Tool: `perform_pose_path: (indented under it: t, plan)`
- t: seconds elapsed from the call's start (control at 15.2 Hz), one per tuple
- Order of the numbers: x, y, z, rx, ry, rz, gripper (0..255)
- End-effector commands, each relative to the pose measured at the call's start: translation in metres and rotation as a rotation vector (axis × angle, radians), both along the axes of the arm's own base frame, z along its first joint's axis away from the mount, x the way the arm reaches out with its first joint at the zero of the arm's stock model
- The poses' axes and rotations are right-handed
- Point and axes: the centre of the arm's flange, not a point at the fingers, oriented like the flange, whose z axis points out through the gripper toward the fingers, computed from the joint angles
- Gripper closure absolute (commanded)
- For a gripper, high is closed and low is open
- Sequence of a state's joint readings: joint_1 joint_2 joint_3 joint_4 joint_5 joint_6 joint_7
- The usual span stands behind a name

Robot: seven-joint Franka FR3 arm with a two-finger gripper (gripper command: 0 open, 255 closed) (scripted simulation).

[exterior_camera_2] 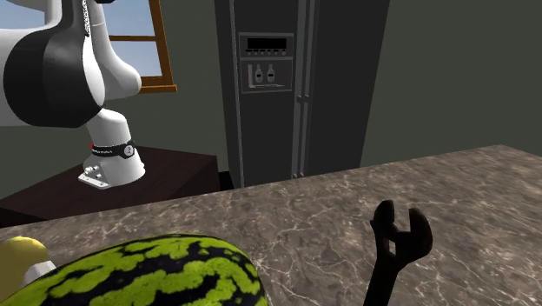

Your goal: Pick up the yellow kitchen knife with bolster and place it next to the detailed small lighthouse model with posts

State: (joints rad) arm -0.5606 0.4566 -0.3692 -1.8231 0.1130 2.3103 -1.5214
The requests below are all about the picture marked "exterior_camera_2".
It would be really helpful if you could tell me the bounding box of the dark grey refrigerator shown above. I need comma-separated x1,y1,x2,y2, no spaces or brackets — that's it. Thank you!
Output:
213,0,392,189

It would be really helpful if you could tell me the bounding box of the dark brown robot stand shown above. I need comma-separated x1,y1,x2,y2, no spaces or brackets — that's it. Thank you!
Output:
0,145,222,229

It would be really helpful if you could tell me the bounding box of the striped green watermelon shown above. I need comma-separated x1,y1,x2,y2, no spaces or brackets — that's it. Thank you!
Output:
0,233,269,306

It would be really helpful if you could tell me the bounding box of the black adjustable wrench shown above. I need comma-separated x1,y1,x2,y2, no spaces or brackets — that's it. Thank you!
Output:
362,199,434,306

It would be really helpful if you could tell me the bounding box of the wooden framed window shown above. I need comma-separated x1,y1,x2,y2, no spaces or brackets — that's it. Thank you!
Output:
0,0,178,95

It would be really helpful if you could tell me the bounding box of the yellow and white object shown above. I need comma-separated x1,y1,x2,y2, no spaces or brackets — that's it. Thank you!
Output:
0,236,57,303

